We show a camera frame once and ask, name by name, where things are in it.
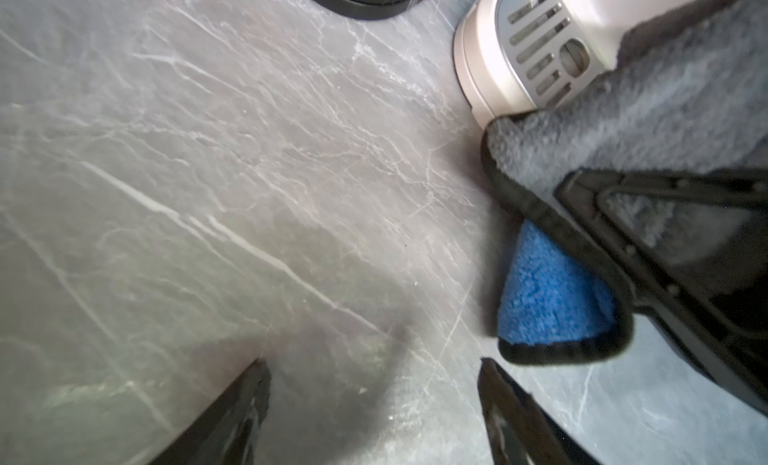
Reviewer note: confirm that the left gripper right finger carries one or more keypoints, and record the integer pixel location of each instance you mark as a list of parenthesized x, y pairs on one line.
[(518, 429)]

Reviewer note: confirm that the grey wiping cloth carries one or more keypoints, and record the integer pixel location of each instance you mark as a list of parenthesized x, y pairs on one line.
[(695, 102)]

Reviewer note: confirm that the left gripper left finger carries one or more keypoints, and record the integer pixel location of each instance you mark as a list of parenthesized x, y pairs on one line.
[(227, 431)]

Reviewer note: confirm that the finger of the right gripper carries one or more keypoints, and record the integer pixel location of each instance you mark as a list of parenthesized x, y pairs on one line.
[(697, 244)]

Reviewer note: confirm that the white coffee machine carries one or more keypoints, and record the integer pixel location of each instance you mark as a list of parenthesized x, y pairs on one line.
[(513, 57)]

